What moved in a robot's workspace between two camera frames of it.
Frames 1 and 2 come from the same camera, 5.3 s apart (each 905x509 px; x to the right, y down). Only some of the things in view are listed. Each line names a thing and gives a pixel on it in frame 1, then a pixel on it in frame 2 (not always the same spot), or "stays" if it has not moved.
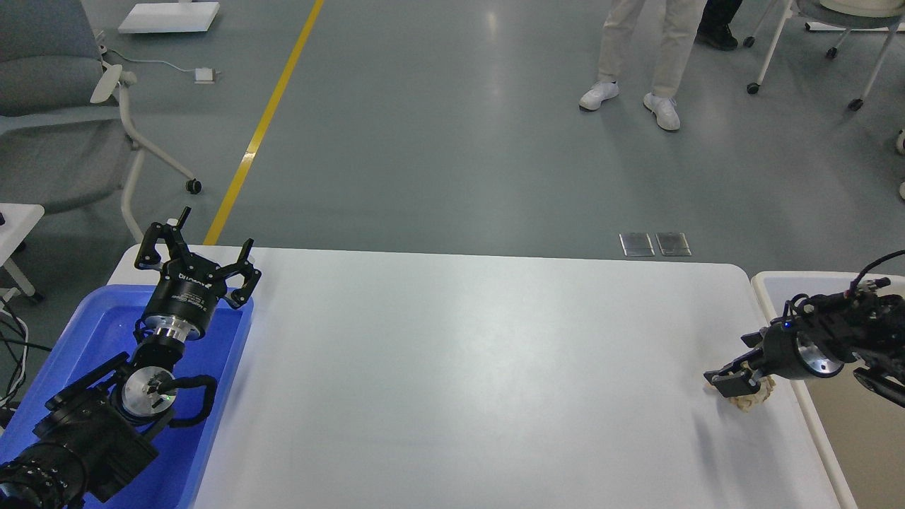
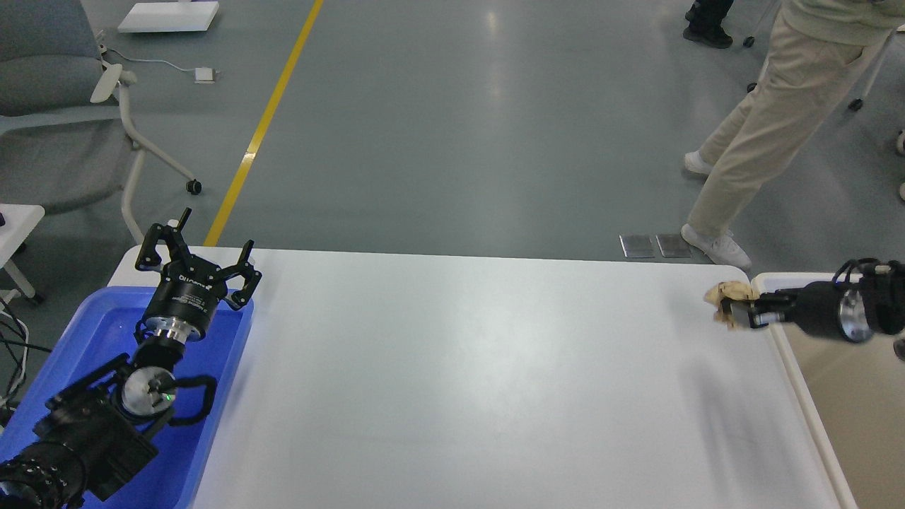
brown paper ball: (746, 403) → (728, 290)
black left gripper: (189, 288) stays
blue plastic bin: (102, 324) stays
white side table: (18, 219) stays
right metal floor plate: (673, 244) stays
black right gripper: (787, 352) → (828, 307)
